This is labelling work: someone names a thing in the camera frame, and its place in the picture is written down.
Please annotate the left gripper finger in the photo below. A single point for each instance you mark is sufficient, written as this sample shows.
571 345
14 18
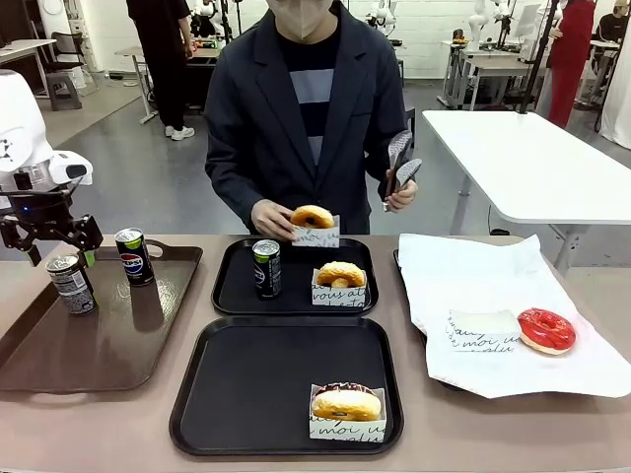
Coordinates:
86 234
20 234

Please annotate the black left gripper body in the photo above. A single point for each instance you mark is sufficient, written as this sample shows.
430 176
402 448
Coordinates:
39 207

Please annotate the black Pepsi soda can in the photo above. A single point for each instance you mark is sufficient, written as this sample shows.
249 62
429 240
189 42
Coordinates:
134 258
71 286
266 271

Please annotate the plain glazed donut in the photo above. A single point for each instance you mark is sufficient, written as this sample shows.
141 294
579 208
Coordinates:
311 216
340 273

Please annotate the white printed paper donut box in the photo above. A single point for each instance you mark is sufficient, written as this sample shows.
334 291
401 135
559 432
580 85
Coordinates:
318 237
483 331

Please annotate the chocolate topped donut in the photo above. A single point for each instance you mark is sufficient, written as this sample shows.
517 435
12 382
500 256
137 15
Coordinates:
347 404

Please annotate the perforated serving tongs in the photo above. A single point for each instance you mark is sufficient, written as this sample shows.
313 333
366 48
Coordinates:
400 148

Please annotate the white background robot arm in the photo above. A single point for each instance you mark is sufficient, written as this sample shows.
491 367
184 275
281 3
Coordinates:
478 24
382 15
204 17

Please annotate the person's right forearm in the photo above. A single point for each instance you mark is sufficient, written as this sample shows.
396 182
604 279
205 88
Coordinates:
231 187

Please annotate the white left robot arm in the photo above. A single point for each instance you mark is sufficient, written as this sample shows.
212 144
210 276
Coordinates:
20 128

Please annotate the person's right hand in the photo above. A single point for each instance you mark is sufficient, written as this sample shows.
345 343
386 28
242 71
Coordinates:
270 219

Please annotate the person's left hand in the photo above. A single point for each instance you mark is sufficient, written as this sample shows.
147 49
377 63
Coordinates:
403 197

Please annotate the grey plastic step stool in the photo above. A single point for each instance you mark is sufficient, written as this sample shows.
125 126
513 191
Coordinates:
64 92

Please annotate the brown plastic serving tray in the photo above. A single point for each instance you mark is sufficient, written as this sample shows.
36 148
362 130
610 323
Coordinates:
74 355

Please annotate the white background desk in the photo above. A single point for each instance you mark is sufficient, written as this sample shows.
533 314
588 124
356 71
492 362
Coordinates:
20 49

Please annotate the black office chair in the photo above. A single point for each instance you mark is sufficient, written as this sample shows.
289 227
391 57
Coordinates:
66 49

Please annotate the grey background table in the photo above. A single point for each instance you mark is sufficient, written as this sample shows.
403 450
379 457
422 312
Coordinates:
135 54

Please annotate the bystander in black clothes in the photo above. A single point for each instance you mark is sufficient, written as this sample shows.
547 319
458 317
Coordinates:
162 59

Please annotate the person's torso in dark blazer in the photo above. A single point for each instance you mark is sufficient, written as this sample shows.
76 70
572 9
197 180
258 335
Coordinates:
256 123

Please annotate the black plastic serving tray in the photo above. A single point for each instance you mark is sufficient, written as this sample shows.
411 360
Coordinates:
256 389
296 300

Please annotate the beige face mask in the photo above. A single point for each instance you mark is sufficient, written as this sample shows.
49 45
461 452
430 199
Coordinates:
298 20

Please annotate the black stool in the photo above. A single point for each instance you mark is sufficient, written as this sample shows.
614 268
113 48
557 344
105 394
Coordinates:
410 125

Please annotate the white paper sheet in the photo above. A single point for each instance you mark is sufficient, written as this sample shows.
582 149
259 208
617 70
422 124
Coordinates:
468 281

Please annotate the white background workbench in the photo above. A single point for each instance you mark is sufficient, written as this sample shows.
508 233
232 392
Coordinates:
493 64

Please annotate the large white table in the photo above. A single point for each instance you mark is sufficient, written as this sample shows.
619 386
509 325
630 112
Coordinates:
522 162

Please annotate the red glazed donut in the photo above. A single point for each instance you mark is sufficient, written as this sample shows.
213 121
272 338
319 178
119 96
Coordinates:
547 340

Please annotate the black stand pole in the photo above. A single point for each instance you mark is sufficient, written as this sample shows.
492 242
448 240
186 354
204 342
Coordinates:
539 54

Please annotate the bystander in red dress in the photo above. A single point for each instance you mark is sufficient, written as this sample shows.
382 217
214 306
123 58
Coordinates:
569 64

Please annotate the seated bystander with cap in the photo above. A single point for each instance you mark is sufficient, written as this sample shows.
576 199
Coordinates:
611 29

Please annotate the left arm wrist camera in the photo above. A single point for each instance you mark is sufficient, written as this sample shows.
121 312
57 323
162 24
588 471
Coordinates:
22 180

